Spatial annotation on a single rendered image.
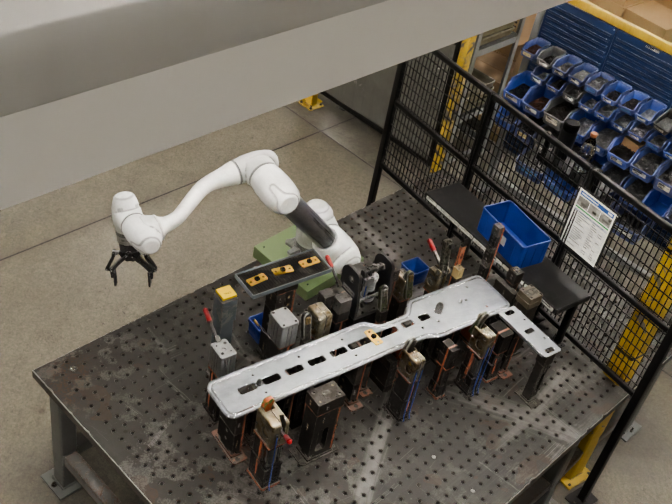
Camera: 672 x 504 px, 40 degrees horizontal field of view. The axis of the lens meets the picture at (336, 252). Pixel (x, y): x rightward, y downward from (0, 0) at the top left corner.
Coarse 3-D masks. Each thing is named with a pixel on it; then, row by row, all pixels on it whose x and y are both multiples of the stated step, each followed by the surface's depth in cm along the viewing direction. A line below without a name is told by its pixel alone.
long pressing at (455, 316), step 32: (448, 288) 396; (480, 288) 399; (416, 320) 377; (448, 320) 380; (288, 352) 352; (320, 352) 355; (352, 352) 358; (384, 352) 361; (224, 384) 336; (256, 384) 338; (288, 384) 340
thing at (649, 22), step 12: (588, 0) 746; (600, 0) 738; (612, 0) 730; (624, 0) 722; (636, 0) 732; (648, 0) 745; (660, 0) 743; (612, 12) 734; (624, 12) 729; (636, 12) 721; (648, 12) 725; (660, 12) 729; (636, 24) 722; (648, 24) 714; (660, 24) 711; (660, 36) 710
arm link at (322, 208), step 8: (312, 200) 421; (320, 200) 422; (312, 208) 417; (320, 208) 417; (328, 208) 419; (320, 216) 416; (328, 216) 417; (328, 224) 417; (336, 224) 420; (296, 232) 429; (296, 240) 431; (304, 240) 424
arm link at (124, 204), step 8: (120, 192) 348; (128, 192) 349; (120, 200) 345; (128, 200) 345; (136, 200) 348; (112, 208) 347; (120, 208) 345; (128, 208) 345; (136, 208) 348; (112, 216) 350; (120, 216) 345; (120, 224) 345; (120, 232) 352
